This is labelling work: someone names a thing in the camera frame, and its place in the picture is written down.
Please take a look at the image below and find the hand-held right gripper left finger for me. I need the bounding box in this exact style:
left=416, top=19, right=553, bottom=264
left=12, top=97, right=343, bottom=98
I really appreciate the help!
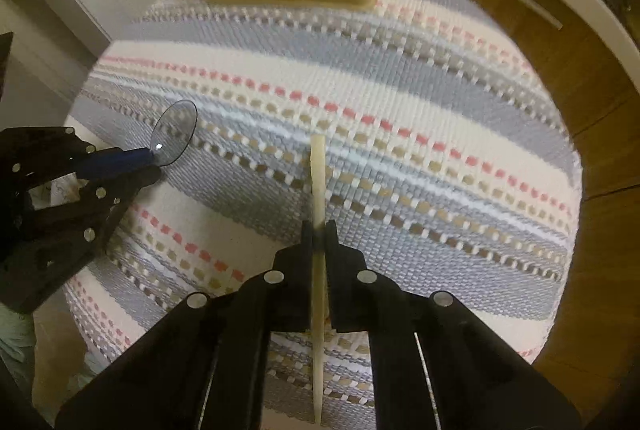
left=54, top=220, right=315, bottom=430

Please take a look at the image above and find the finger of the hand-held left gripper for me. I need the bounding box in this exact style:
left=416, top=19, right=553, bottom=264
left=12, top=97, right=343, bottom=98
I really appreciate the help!
left=30, top=165, right=162, bottom=257
left=0, top=126, right=157, bottom=193

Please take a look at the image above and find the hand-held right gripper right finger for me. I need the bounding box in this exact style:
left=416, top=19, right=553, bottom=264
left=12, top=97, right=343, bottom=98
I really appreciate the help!
left=324, top=220, right=583, bottom=430

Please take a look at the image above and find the shiny silver spoon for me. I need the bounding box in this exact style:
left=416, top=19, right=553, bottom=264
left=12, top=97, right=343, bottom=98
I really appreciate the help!
left=149, top=100, right=199, bottom=167

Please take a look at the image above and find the wooden chopstick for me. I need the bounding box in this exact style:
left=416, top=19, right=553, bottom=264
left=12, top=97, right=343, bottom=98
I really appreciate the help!
left=309, top=135, right=329, bottom=427

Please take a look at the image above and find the pale green clothing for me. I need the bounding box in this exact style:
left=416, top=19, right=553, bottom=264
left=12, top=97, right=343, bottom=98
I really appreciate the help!
left=0, top=310, right=38, bottom=393

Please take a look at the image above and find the striped woven table mat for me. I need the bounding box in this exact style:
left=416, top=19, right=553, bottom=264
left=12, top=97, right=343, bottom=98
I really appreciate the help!
left=62, top=0, right=585, bottom=430

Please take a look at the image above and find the wooden base cabinet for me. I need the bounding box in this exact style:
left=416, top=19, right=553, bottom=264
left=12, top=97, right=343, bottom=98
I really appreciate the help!
left=377, top=0, right=640, bottom=430

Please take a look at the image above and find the silver drawer handle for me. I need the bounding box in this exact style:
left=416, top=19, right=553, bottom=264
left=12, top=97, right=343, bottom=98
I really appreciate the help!
left=483, top=0, right=564, bottom=31

